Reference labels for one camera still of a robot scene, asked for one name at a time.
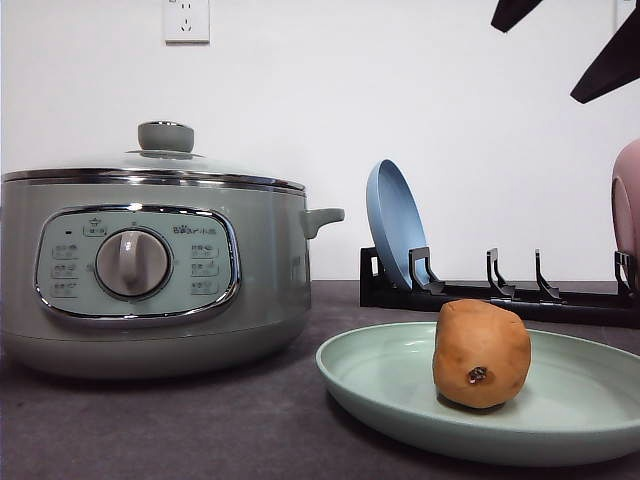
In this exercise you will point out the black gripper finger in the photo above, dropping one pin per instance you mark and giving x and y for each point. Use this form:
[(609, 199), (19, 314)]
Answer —
[(509, 12), (617, 64)]

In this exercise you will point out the brown potato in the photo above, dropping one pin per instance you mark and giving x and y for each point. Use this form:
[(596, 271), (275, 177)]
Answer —
[(482, 354)]

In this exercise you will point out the green plate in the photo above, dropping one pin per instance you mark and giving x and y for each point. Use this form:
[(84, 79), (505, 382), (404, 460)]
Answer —
[(580, 398)]

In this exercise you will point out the glass steamer lid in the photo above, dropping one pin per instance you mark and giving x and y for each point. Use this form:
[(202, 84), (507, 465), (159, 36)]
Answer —
[(165, 148)]

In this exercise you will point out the pink plate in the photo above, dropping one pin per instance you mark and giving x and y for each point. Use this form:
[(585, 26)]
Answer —
[(625, 199)]

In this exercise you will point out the blue plate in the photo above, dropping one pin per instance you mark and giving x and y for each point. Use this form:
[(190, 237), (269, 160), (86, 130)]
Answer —
[(396, 219)]

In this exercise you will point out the black plate rack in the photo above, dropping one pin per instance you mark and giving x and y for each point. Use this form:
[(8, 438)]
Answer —
[(548, 302)]

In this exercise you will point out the green electric steamer pot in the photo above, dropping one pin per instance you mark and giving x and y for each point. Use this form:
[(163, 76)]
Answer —
[(148, 273)]

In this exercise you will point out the white wall socket right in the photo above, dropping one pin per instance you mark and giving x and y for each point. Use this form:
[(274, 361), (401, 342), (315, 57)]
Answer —
[(623, 7)]

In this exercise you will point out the white wall socket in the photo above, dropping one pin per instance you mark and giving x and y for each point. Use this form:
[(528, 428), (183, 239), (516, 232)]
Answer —
[(623, 7), (187, 23)]

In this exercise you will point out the white wall socket left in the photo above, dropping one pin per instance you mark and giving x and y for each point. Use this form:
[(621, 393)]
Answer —
[(187, 23)]

